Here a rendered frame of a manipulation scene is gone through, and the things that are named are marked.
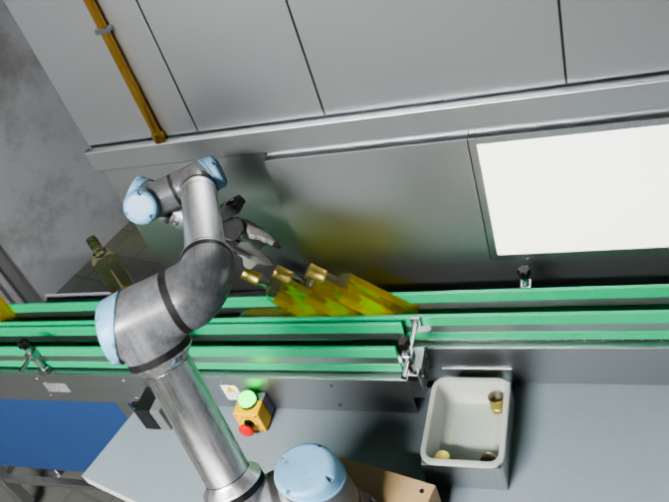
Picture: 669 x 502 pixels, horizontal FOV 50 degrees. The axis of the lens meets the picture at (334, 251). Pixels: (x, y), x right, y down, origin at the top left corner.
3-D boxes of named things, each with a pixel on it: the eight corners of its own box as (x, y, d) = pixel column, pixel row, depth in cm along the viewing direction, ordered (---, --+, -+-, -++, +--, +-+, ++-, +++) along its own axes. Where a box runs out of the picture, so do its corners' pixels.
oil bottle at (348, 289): (420, 307, 170) (340, 267, 168) (416, 324, 166) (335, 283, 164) (409, 319, 174) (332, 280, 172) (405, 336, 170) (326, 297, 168)
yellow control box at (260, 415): (276, 409, 182) (266, 391, 177) (266, 434, 177) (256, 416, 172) (251, 408, 184) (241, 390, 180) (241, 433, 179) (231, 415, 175)
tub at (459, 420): (516, 401, 163) (511, 377, 157) (509, 490, 147) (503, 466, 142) (440, 399, 169) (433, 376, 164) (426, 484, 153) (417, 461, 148)
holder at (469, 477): (516, 384, 167) (512, 363, 162) (508, 490, 147) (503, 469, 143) (444, 382, 173) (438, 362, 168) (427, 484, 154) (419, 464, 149)
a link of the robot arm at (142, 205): (161, 175, 147) (171, 171, 158) (112, 198, 148) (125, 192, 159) (179, 210, 149) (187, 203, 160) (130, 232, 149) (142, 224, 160)
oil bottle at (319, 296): (384, 308, 173) (307, 268, 171) (380, 325, 169) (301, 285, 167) (374, 320, 177) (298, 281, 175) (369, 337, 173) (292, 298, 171)
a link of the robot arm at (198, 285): (227, 267, 113) (207, 139, 153) (164, 296, 114) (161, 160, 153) (258, 317, 120) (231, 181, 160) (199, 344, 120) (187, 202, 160)
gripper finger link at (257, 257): (267, 275, 168) (235, 252, 168) (275, 261, 164) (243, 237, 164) (260, 283, 166) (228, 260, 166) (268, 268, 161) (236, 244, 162)
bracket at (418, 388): (433, 366, 169) (428, 346, 165) (428, 397, 163) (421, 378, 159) (419, 366, 171) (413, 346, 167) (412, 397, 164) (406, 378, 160)
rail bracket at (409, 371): (428, 340, 167) (417, 303, 159) (417, 398, 155) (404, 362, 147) (416, 340, 168) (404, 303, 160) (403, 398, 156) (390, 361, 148)
